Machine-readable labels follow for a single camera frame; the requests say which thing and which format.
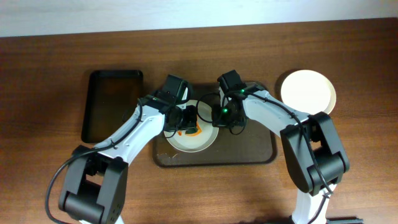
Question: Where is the white plate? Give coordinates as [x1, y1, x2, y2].
[280, 70, 337, 114]
[163, 116, 219, 152]

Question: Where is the orange green sponge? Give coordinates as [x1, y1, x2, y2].
[185, 122, 202, 136]

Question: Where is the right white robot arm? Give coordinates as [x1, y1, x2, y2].
[212, 70, 350, 223]

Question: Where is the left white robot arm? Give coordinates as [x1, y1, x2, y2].
[44, 75, 197, 224]

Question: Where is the large brown serving tray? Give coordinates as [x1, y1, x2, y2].
[152, 83, 277, 167]

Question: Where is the small black water tray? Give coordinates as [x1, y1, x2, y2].
[81, 70, 143, 144]

